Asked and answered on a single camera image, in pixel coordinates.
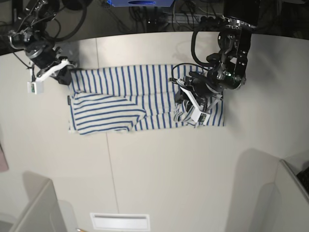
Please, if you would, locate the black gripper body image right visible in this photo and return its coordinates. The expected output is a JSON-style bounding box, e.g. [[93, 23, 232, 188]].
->
[[177, 71, 223, 106]]

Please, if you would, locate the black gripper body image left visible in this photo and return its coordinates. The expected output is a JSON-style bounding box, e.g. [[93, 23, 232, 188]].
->
[[25, 44, 65, 72]]

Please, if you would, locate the blue white striped T-shirt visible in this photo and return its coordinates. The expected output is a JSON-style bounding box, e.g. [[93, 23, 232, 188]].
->
[[68, 64, 225, 135]]

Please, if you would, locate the white power strip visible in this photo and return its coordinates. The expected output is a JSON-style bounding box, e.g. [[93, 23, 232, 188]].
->
[[165, 13, 228, 26]]

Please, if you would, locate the blue box with oval hole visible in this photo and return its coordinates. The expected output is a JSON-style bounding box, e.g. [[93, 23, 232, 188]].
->
[[107, 0, 174, 7]]

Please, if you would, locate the pink cloth at edge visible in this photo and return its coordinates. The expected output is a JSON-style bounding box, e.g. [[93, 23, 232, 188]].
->
[[0, 146, 9, 173]]

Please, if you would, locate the black keyboard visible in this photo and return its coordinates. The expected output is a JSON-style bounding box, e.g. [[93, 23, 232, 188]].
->
[[296, 167, 309, 193]]

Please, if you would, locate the grey partition panel left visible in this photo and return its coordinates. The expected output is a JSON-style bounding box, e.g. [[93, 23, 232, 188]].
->
[[0, 179, 67, 232]]

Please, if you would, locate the grey partition panel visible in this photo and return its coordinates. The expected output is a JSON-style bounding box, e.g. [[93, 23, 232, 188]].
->
[[273, 160, 309, 232], [0, 179, 67, 232]]

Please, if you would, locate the grey partition panel right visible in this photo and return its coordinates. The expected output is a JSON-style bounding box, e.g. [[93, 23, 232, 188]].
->
[[273, 160, 309, 232]]

